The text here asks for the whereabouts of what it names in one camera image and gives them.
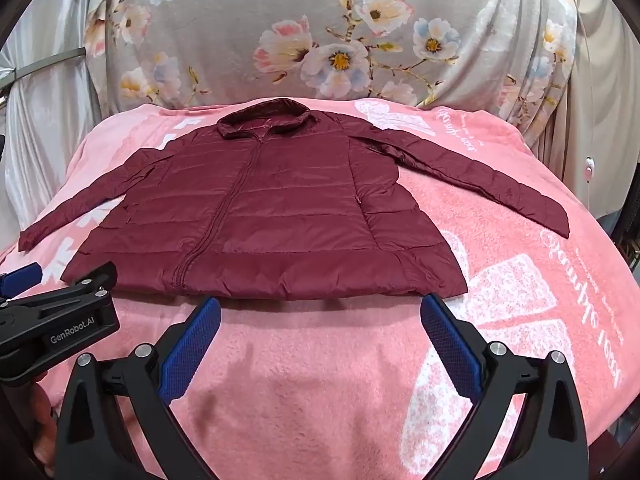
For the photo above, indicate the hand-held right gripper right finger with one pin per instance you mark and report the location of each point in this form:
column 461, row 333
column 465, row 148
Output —
column 450, row 347

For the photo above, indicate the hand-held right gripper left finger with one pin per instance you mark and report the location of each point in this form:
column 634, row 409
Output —
column 192, row 347

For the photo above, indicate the beige cloth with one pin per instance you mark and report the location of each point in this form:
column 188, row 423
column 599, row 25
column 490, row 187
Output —
column 600, row 85

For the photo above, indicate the maroon puffer jacket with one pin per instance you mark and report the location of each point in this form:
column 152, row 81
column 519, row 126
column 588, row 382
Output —
column 280, row 210

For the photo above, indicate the person's left hand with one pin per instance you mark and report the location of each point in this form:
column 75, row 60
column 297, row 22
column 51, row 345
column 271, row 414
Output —
column 44, row 425

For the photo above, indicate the grey floral bed sheet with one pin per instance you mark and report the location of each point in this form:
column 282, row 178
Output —
column 225, row 35

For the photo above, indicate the pink printed blanket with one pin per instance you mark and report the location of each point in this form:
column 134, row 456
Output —
column 325, row 385

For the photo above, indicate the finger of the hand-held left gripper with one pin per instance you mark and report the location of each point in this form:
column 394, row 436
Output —
column 20, row 280
column 85, row 292

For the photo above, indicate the silver satin cloth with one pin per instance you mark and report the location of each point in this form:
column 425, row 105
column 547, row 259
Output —
column 45, row 135

